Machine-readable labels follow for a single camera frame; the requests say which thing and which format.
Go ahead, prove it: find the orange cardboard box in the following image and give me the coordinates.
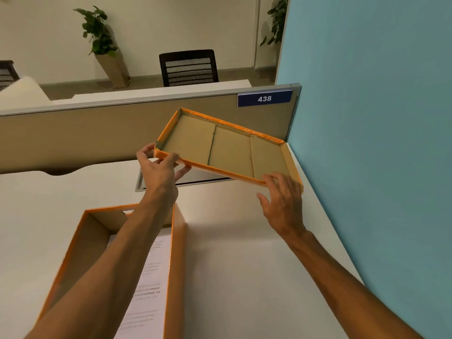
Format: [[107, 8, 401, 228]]
[[35, 203, 187, 339]]

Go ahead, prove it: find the black mesh office chair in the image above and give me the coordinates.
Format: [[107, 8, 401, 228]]
[[159, 49, 219, 87]]

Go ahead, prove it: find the light blue partition panel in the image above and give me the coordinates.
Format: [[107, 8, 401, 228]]
[[275, 0, 452, 339]]

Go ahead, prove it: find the person's right forearm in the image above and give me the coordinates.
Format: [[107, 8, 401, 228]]
[[282, 227, 426, 339]]

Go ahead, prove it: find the blue number sign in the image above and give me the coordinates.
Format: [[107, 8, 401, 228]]
[[237, 90, 294, 108]]

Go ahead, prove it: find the person's left hand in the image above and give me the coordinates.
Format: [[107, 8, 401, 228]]
[[137, 143, 192, 207]]

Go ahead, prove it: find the person's left forearm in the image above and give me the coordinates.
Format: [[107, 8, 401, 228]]
[[25, 200, 179, 339]]

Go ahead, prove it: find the beige desk partition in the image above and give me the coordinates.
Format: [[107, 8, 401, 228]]
[[0, 83, 302, 175]]

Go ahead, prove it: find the orange cardboard box lid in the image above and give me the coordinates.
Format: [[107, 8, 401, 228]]
[[154, 108, 304, 190]]

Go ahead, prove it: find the dark office chair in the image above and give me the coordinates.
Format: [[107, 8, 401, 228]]
[[0, 60, 20, 91]]

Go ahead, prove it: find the potted plant in tan planter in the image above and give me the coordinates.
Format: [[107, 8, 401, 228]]
[[73, 6, 131, 89]]

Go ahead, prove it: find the person's right hand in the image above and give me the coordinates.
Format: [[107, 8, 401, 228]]
[[257, 172, 307, 241]]

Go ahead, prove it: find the green leafy plant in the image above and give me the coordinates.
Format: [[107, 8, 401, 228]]
[[260, 0, 289, 47]]

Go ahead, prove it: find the white printed paper sheet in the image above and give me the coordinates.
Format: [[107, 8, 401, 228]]
[[106, 227, 174, 339]]

